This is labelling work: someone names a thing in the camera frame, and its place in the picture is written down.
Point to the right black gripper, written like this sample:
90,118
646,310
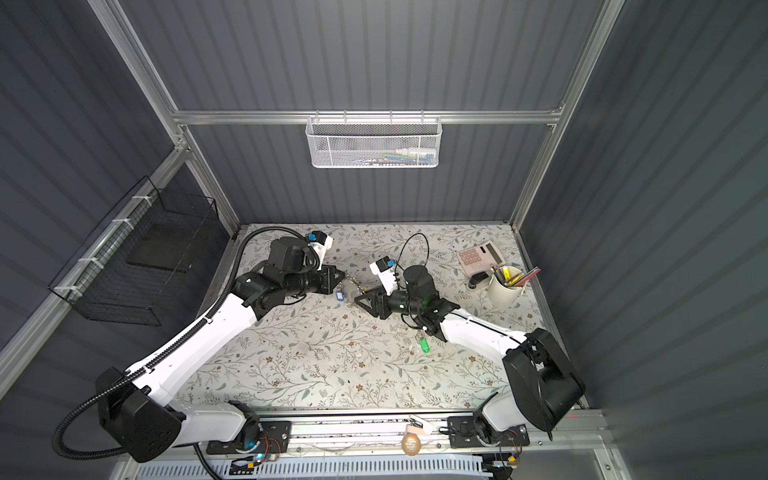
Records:
380,301

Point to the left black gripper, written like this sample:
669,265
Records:
329,282

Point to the keyring bunch with grey strap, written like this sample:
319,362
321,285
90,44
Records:
348,289

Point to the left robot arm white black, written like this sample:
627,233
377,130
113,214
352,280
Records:
141,412

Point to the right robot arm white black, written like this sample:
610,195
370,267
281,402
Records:
544,384

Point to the key with green tag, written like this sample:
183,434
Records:
423,342

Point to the floral table mat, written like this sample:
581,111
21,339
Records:
324,354

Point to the pink calculator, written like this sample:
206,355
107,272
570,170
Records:
480,258

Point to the white pen cup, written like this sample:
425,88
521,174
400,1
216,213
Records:
500,295

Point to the tape roll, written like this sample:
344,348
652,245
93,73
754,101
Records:
411,444

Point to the pink pen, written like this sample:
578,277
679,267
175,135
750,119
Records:
526,277

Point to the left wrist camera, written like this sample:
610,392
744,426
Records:
321,243

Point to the white wire mesh basket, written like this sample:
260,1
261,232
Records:
374,145

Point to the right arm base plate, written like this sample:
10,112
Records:
473,432

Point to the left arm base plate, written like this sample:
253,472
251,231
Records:
265,437

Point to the white cable duct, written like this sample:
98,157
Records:
353,467

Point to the black wire basket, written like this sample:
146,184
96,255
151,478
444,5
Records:
153,263

